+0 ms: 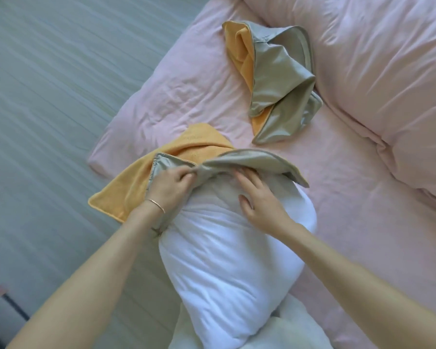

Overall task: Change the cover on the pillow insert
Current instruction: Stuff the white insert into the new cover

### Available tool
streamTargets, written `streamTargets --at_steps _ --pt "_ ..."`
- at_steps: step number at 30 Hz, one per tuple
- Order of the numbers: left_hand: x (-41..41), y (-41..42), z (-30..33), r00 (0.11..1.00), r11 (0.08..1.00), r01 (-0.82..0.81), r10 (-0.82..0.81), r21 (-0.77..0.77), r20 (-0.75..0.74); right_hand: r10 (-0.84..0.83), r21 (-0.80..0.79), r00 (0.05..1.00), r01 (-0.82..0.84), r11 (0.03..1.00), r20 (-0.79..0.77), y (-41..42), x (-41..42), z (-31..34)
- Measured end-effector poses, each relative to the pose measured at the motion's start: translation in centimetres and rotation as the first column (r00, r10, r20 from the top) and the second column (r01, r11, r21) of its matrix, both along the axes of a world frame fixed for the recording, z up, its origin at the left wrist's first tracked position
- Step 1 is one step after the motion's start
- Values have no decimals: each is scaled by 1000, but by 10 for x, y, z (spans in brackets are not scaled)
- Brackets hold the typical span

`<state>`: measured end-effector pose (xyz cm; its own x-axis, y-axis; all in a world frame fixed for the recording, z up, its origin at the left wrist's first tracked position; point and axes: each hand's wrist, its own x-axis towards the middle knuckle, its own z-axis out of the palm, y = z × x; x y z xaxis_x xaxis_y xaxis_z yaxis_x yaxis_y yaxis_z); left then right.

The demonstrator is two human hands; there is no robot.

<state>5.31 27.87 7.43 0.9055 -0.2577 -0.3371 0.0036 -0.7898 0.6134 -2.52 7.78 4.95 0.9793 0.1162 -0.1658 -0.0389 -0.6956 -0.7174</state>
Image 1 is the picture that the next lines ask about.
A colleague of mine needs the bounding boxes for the white cushion insert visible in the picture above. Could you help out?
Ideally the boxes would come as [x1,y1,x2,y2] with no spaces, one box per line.
[157,174,318,349]

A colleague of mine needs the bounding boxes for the pink bed sheet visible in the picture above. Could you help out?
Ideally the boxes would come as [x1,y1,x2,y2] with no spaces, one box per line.
[87,0,436,349]

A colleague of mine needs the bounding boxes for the black chair base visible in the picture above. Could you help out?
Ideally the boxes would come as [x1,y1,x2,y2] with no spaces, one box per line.
[0,273,31,321]

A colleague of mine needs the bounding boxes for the person's left hand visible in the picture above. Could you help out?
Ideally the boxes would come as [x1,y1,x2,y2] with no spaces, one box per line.
[144,164,198,216]

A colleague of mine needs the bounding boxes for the person's white trousers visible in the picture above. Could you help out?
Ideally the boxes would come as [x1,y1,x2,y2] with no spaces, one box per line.
[168,293,334,349]

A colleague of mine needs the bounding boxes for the person's right hand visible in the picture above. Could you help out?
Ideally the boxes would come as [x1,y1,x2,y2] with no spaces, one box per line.
[233,167,297,239]

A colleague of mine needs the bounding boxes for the grey-green cushion cover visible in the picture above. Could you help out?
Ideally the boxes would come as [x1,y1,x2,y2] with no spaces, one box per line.
[221,20,324,146]
[88,122,310,238]

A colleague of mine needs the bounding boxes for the person's left forearm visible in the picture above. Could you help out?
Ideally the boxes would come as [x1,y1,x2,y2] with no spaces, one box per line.
[5,200,166,349]

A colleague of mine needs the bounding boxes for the thin gold bracelet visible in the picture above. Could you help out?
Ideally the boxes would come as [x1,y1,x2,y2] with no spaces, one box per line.
[145,198,166,215]

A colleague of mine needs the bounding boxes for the pink duvet with white ruffle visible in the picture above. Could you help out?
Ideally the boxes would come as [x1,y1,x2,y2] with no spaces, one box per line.
[239,0,436,212]

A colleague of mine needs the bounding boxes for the person's right forearm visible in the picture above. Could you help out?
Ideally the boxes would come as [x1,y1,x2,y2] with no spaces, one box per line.
[279,222,436,349]

